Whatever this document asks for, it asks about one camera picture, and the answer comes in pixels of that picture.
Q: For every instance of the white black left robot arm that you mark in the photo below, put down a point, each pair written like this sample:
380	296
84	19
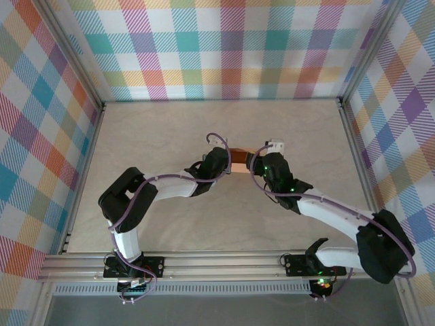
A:
170	190

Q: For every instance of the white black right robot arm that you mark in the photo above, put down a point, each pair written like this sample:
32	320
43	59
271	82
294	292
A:
326	212

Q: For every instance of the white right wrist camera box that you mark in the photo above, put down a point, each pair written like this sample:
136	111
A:
276	146

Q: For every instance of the thin aluminium table rail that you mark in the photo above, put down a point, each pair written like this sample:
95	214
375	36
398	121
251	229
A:
83	180
363	180

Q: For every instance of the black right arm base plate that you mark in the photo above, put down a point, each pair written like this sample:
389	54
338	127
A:
294	266

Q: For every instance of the wide aluminium extrusion base rail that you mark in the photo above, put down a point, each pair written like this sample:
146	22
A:
221	265

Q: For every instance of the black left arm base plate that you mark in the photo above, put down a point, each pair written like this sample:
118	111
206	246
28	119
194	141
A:
156	265

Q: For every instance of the aluminium frame post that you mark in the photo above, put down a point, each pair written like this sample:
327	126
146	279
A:
370	51
73	57

